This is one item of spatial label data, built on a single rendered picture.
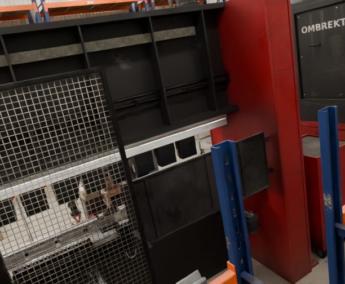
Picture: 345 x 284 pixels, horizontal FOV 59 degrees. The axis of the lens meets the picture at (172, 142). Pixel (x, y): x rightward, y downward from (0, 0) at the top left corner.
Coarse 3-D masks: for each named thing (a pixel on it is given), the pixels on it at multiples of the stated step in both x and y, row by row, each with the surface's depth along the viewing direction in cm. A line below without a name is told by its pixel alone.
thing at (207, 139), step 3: (198, 135) 598; (198, 138) 599; (201, 138) 606; (204, 138) 610; (207, 138) 609; (210, 138) 605; (198, 141) 600; (201, 141) 592; (204, 141) 585; (207, 141) 575; (210, 141) 582; (198, 144) 603; (201, 150) 605; (210, 150) 577; (201, 153) 607
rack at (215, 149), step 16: (224, 144) 76; (224, 160) 76; (224, 176) 74; (224, 192) 75; (240, 192) 78; (224, 208) 76; (240, 208) 78; (224, 224) 78; (240, 224) 82; (240, 240) 83; (240, 256) 84; (240, 272) 85
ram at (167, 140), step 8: (224, 120) 263; (200, 128) 252; (208, 128) 256; (176, 136) 242; (184, 136) 246; (144, 144) 230; (152, 144) 233; (160, 144) 236; (128, 152) 224; (136, 152) 227; (96, 160) 213; (104, 160) 216; (112, 160) 219; (72, 168) 206; (80, 168) 209; (88, 168) 211; (48, 176) 199; (64, 176) 204; (24, 184) 193; (40, 184) 197; (0, 192) 187; (8, 192) 189; (16, 192) 191; (24, 192) 194; (0, 200) 187
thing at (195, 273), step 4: (196, 272) 70; (188, 276) 69; (192, 276) 70; (196, 276) 70; (200, 276) 70; (180, 280) 69; (184, 280) 69; (188, 280) 69; (192, 280) 69; (196, 280) 69; (200, 280) 68; (204, 280) 68
